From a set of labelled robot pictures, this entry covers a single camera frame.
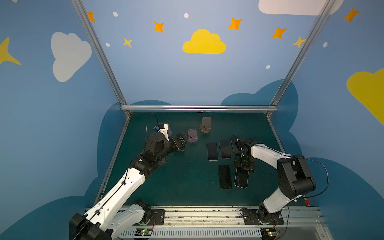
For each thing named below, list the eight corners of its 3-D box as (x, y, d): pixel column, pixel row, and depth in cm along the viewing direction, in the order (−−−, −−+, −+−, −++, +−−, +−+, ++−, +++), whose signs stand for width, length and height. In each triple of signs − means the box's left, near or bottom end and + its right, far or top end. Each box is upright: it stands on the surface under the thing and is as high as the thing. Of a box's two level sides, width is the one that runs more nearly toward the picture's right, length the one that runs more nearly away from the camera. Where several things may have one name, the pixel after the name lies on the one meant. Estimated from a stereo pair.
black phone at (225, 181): (220, 188, 87) (221, 187, 85) (218, 167, 96) (218, 165, 94) (231, 188, 88) (232, 187, 85) (228, 167, 96) (229, 165, 94)
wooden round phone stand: (199, 134, 115) (200, 121, 104) (199, 129, 118) (200, 117, 107) (209, 134, 115) (211, 122, 104) (209, 129, 118) (211, 117, 107)
